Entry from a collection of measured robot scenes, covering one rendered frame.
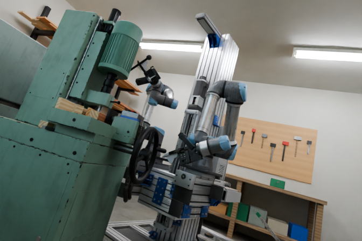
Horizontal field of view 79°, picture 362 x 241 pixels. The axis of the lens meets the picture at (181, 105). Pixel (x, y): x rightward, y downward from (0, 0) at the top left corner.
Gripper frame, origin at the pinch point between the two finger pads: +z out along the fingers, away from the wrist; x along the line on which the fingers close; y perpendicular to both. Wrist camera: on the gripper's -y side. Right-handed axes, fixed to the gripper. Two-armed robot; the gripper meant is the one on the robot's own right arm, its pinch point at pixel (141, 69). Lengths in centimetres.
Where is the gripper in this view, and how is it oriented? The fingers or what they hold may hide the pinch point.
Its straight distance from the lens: 143.9
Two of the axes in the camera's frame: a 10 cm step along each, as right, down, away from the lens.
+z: -1.9, -3.0, -9.3
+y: 8.4, -5.3, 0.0
